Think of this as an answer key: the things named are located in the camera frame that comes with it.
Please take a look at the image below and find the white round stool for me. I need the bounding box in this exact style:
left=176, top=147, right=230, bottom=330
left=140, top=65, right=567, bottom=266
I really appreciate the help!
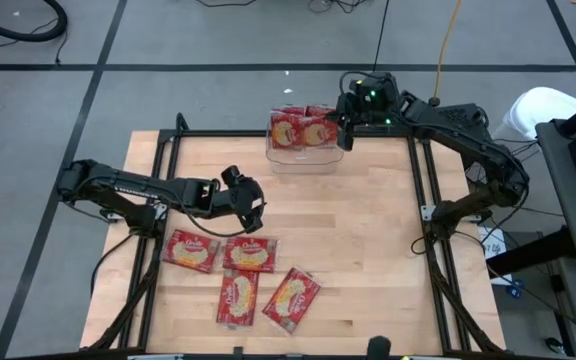
left=497, top=86, right=576, bottom=141

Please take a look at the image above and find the black vacuum hose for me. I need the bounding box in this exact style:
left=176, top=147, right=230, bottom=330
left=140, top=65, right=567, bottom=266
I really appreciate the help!
left=0, top=0, right=69, bottom=44

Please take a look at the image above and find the yellow hanging cable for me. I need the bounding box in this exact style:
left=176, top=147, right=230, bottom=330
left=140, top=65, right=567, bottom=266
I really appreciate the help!
left=431, top=0, right=464, bottom=109

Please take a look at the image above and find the clear plastic basket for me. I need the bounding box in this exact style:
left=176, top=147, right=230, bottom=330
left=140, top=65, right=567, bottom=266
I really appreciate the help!
left=266, top=105, right=345, bottom=175

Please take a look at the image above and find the black hanging cable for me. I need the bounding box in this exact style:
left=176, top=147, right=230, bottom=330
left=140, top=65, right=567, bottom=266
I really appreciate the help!
left=371, top=0, right=389, bottom=72

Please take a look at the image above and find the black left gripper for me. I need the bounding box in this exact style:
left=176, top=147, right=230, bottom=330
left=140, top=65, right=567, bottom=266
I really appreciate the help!
left=219, top=164, right=267, bottom=235

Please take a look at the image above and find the person's foot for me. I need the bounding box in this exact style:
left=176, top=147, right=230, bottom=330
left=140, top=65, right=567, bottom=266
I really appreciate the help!
left=542, top=337, right=567, bottom=357

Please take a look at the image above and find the white cardboard box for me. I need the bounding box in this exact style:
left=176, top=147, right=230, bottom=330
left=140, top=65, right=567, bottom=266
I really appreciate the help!
left=478, top=227, right=515, bottom=287

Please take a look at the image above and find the black aluminium table frame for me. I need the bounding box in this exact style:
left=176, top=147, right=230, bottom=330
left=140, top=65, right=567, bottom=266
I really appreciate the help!
left=82, top=112, right=507, bottom=359

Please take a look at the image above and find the grey equipment cart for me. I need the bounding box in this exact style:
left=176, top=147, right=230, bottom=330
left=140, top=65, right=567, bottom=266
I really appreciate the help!
left=535, top=89, right=576, bottom=266

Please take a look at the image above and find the black round object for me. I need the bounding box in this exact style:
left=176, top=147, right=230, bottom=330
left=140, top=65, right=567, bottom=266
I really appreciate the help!
left=367, top=335, right=392, bottom=359

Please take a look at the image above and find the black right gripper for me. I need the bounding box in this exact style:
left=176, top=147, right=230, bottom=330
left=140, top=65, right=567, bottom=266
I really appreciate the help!
left=323, top=92, right=365, bottom=152

